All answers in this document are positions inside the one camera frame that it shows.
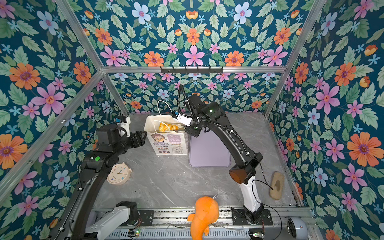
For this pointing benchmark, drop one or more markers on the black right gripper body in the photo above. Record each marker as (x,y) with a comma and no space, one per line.
(194,129)

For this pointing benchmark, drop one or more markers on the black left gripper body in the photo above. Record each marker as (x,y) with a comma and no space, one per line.
(136,139)

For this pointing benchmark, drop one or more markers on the white printed paper bag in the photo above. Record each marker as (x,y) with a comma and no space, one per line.
(170,143)

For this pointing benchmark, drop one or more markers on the twisted braided fake bread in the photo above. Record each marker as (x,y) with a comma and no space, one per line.
(165,127)

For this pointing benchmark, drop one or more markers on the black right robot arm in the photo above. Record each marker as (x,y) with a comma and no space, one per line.
(196,116)

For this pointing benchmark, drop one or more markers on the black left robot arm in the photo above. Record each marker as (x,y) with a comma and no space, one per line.
(114,141)

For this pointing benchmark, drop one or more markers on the lilac rectangular tray mat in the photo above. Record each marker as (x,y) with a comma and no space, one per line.
(208,151)

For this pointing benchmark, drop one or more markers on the round beige analog clock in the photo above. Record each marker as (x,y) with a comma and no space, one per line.
(119,174)

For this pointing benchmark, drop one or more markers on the orange plush toy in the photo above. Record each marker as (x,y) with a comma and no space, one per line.
(206,213)

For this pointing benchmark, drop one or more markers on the grey dome device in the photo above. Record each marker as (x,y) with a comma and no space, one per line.
(297,228)

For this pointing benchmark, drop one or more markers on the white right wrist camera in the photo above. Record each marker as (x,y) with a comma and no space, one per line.
(183,119)

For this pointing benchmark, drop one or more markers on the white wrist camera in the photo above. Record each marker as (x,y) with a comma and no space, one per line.
(183,119)
(123,123)

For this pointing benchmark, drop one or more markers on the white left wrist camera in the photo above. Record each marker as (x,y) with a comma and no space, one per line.
(123,123)

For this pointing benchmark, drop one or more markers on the black hook rail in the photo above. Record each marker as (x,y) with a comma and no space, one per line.
(191,70)

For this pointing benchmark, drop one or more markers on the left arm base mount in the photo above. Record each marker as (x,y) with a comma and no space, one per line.
(144,218)

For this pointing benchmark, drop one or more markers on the perforated metal cable tray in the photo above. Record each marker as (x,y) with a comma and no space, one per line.
(177,234)

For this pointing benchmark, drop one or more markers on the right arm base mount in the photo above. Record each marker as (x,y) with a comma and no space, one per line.
(243,217)

